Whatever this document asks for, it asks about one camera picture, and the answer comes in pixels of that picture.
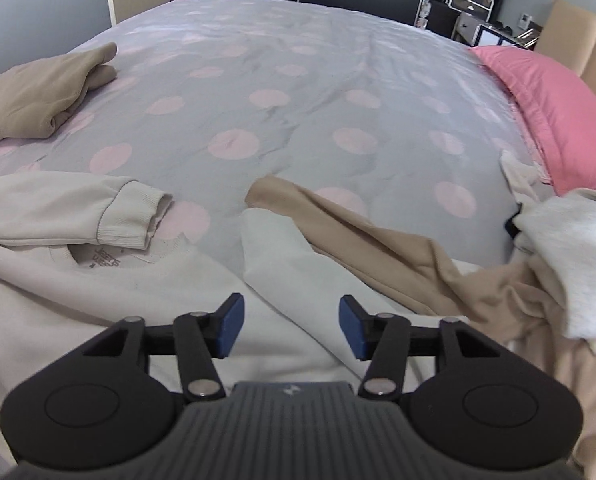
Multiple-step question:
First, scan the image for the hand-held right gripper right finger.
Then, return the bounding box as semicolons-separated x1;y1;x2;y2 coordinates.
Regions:
339;294;504;402

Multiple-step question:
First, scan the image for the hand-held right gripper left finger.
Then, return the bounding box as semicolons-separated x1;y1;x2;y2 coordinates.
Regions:
80;292;246;402

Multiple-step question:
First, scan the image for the white sweatshirt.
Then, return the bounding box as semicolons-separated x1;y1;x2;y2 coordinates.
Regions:
0;170;474;476

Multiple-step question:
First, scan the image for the beige garment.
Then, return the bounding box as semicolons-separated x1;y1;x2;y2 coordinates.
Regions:
245;176;596;480

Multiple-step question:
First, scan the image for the cream garment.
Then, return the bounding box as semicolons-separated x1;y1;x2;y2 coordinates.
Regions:
499;150;546;213

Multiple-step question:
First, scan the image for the grey white fleece garment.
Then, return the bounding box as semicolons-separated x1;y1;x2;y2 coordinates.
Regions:
515;194;596;341

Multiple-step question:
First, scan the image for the grey pink-dotted bed cover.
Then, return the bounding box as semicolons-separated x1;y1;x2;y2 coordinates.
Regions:
0;0;564;281

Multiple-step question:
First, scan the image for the pink pillow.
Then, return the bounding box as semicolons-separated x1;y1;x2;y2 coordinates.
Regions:
470;45;596;197

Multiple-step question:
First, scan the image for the folded tan garment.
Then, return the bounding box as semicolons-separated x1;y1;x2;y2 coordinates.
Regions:
0;42;119;146

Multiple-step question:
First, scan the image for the black cabinet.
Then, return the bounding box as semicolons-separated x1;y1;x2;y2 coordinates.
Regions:
425;0;460;37

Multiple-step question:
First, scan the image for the white nightstand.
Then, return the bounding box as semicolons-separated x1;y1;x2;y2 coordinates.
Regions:
453;10;535;50

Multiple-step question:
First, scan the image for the beige padded headboard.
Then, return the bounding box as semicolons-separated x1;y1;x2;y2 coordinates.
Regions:
534;0;596;121

